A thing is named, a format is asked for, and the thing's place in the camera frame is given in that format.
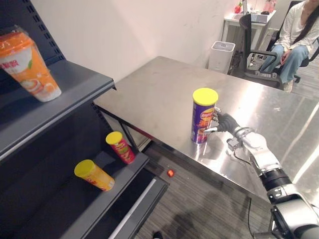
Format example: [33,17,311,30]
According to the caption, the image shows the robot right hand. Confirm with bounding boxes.
[203,106,240,135]

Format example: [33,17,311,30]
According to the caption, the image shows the purple chips can yellow lid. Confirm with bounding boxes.
[190,87,219,145]

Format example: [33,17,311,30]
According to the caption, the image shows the red chips can yellow lid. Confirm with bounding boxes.
[105,131,136,165]

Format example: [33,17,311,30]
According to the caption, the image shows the orange chips can yellow lid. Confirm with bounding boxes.
[74,159,116,192]

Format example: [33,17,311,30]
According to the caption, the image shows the dark grey metal shelf unit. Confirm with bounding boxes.
[0,0,170,239]

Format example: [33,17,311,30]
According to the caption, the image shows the stainless steel table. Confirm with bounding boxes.
[93,55,319,203]

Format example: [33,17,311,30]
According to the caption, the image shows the white air purifier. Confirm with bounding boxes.
[208,41,236,74]

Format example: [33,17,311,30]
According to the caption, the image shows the black office chair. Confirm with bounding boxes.
[238,13,319,85]

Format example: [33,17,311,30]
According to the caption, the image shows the white desk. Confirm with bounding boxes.
[221,9,277,53]

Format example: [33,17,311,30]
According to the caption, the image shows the person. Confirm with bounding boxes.
[259,0,319,93]

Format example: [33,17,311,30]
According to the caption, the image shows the orange milk tea cup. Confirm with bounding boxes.
[0,24,62,103]

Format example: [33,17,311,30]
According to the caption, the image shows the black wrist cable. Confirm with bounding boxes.
[233,149,253,165]

